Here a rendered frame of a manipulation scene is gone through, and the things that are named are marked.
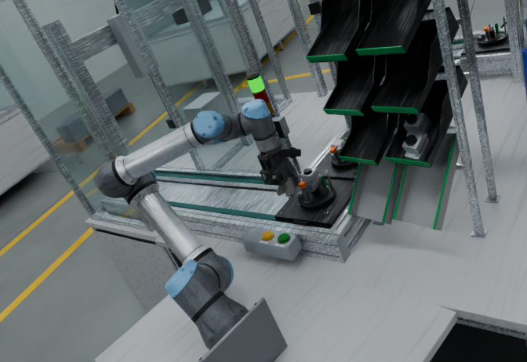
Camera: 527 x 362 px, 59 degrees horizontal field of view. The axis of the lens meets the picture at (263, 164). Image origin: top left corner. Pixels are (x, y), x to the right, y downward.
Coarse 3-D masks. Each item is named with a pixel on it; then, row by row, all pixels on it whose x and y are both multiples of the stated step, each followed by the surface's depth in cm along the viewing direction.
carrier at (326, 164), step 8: (336, 144) 193; (328, 160) 189; (336, 160) 182; (320, 168) 185; (328, 168) 183; (336, 168) 181; (344, 168) 178; (352, 168) 176; (336, 176) 176; (344, 176) 174; (352, 176) 172
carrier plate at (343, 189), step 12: (336, 180) 173; (348, 180) 171; (336, 192) 167; (348, 192) 164; (288, 204) 171; (336, 204) 161; (276, 216) 167; (288, 216) 165; (300, 216) 162; (312, 216) 159; (324, 216) 157; (336, 216) 155
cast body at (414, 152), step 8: (408, 136) 122; (416, 136) 122; (424, 136) 125; (408, 144) 121; (416, 144) 120; (424, 144) 122; (408, 152) 124; (416, 152) 121; (424, 152) 123; (416, 160) 122
